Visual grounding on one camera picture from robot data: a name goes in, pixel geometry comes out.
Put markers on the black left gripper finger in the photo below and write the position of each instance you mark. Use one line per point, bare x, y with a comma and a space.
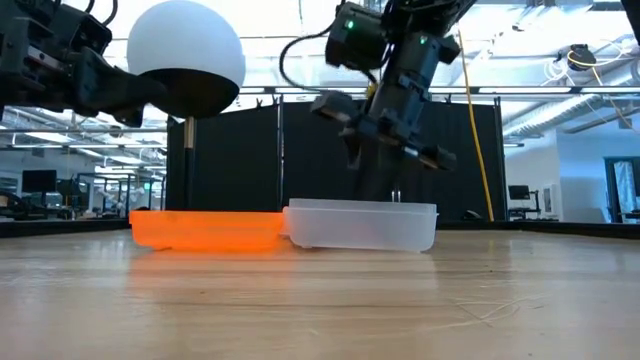
110, 90

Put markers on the clear plastic supply box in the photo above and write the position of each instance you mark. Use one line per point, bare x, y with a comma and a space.
360, 227

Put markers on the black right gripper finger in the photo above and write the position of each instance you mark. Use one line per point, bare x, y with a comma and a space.
355, 152
380, 172

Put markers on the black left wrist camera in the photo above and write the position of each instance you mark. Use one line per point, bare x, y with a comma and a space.
80, 27

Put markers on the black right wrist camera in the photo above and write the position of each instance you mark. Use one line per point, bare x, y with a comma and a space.
355, 37

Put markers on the white globe lamp black base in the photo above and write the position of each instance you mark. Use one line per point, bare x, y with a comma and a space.
185, 45

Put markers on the round black ceiling fixture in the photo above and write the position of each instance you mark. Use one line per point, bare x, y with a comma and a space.
581, 57

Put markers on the small black monitor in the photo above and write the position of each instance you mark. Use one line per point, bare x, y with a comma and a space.
519, 192

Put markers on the black aluminium table frame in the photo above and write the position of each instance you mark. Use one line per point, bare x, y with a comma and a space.
50, 227

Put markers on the white framed picture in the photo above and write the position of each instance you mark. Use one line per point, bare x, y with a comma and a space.
549, 200

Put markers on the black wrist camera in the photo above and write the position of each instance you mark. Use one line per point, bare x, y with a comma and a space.
80, 27
355, 37

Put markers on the black partition screen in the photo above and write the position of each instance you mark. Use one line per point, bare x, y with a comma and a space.
250, 160

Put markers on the orange plastic box lid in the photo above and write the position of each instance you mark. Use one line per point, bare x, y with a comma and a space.
205, 230

